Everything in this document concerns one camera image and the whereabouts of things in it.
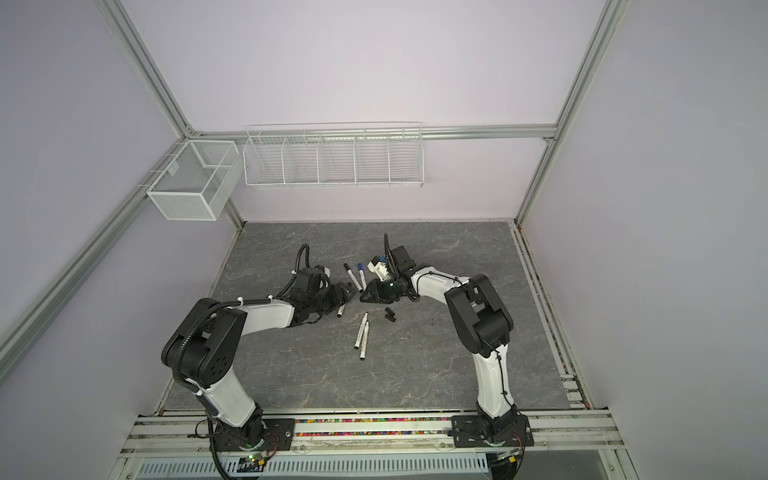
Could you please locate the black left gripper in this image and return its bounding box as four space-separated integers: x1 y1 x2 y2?
308 281 356 315

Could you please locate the blue whiteboard marker pen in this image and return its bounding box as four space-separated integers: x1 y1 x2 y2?
357 262 367 291

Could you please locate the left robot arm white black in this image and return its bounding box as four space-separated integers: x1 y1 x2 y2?
161 266 358 450

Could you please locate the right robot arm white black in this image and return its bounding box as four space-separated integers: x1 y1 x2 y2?
361 246 534 449

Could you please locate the small white mesh basket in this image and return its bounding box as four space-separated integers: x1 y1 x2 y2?
148 140 244 221

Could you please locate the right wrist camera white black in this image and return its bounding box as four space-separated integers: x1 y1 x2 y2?
367 256 393 282

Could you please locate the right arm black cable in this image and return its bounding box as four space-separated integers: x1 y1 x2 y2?
382 233 517 415

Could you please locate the long white wire basket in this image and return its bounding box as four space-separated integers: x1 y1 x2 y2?
243 122 425 188

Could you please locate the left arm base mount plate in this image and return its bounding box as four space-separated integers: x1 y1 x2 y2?
213 418 296 452

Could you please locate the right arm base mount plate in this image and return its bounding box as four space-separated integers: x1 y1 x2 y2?
448 411 535 448

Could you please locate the white slotted cable duct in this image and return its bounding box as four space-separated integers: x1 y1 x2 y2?
136 452 490 479

